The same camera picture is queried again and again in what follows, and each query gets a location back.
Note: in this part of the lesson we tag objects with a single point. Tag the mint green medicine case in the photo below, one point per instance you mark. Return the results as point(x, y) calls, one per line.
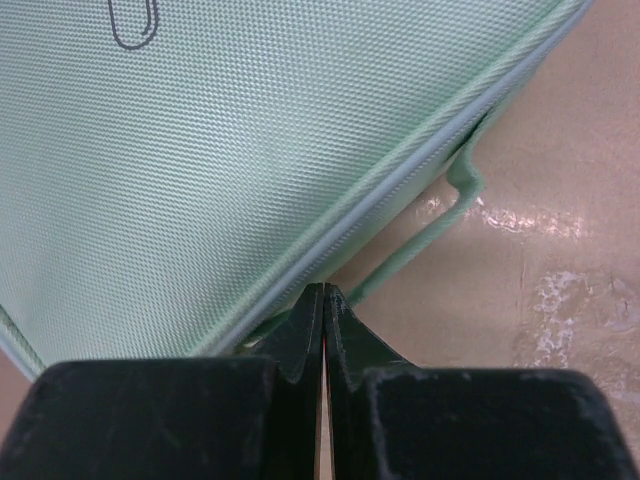
point(173, 173)

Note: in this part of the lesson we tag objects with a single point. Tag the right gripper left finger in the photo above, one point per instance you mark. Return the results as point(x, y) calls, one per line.
point(249, 416)

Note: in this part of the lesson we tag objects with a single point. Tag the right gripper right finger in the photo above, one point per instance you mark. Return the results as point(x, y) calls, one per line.
point(391, 419)

